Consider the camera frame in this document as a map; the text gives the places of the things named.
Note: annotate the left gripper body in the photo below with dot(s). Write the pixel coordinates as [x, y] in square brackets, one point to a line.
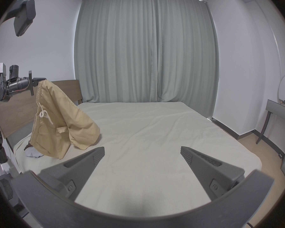
[22, 84]

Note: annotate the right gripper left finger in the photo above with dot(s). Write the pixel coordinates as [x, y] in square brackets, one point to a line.
[68, 174]

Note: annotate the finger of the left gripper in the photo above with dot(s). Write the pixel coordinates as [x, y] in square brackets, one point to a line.
[38, 79]

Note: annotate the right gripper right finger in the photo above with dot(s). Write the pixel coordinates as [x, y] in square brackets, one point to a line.
[211, 172]

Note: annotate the tan shorts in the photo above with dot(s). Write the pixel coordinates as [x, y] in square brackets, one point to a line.
[61, 122]

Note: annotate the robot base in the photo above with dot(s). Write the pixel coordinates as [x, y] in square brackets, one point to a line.
[6, 186]

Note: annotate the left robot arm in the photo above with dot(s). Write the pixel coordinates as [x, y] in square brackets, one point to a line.
[2, 92]

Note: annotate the bed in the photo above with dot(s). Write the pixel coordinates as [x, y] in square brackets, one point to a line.
[156, 132]

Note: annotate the white garment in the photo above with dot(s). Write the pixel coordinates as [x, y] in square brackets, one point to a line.
[34, 154]

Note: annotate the brown garment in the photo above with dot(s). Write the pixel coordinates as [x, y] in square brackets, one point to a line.
[28, 146]

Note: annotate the grey console table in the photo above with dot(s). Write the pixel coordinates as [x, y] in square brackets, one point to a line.
[279, 108]

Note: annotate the grey-green curtain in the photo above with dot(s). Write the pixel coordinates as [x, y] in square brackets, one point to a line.
[144, 51]

